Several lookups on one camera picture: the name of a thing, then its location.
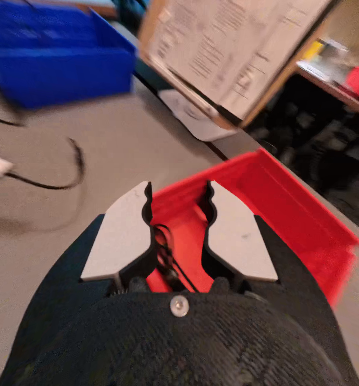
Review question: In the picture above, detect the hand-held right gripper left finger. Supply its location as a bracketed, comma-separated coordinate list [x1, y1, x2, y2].
[80, 181, 159, 282]

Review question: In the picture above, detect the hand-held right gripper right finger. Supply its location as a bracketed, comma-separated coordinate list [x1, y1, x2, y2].
[201, 180, 279, 282]

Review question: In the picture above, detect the bundle of black cables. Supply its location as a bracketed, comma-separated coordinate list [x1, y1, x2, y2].
[153, 224, 200, 294]

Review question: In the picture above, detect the red plastic bin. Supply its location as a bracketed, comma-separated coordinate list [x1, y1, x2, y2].
[146, 148, 359, 307]

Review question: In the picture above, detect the braided cable with gold plug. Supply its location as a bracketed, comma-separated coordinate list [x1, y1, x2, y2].
[6, 138, 86, 191]

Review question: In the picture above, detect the blue plastic bin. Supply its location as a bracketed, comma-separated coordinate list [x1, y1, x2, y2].
[0, 1, 138, 110]

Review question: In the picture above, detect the grey desk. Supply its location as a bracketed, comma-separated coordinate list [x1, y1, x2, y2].
[0, 72, 359, 386]

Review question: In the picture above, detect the cluttered work table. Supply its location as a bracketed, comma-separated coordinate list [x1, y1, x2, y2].
[296, 39, 359, 121]

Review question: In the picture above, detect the document stand with instruction sheets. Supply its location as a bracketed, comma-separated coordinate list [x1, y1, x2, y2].
[138, 0, 340, 143]

